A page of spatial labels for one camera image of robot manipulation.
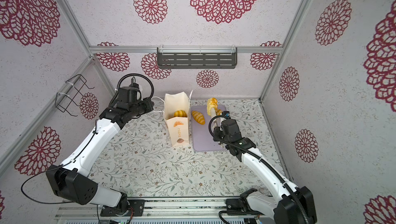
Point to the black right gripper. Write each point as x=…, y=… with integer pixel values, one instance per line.
x=217, y=131

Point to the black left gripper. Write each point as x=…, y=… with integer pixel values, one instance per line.
x=149, y=104

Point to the small bread roll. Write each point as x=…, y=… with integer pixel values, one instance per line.
x=212, y=102

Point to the cream paper bread bag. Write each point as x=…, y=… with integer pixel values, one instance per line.
x=178, y=127

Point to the round orange bun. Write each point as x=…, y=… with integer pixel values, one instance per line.
x=180, y=113

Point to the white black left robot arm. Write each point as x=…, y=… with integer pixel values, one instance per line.
x=70, y=179

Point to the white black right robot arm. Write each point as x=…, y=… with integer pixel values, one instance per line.
x=287, y=203

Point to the striped bread roll left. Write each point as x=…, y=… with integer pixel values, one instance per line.
x=198, y=117

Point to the lilac plastic tray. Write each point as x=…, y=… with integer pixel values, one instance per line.
x=201, y=139

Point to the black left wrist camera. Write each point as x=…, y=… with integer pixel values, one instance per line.
x=128, y=96

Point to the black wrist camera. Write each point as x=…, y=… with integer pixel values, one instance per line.
x=229, y=129
x=128, y=96

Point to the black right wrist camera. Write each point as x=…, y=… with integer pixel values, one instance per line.
x=229, y=129

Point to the grey metal wall shelf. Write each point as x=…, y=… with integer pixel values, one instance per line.
x=198, y=58

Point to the black wire wall basket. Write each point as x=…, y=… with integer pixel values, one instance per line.
x=65, y=98

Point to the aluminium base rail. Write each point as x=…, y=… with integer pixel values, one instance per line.
x=155, y=210

